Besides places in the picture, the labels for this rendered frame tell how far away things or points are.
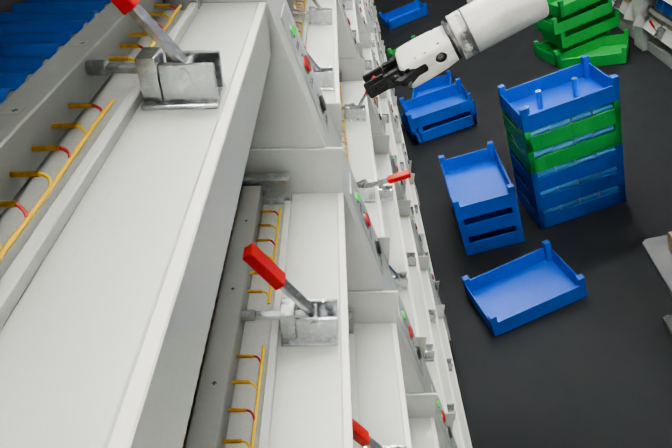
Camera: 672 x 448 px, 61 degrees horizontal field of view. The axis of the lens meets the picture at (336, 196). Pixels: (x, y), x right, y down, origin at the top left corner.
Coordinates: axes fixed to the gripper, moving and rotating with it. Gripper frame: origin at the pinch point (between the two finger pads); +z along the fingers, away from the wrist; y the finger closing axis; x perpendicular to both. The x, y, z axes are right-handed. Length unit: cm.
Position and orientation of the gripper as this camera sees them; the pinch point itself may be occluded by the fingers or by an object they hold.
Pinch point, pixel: (375, 82)
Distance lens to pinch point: 107.6
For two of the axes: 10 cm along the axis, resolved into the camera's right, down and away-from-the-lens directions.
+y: -0.1, -5.7, 8.2
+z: -8.6, 4.3, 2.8
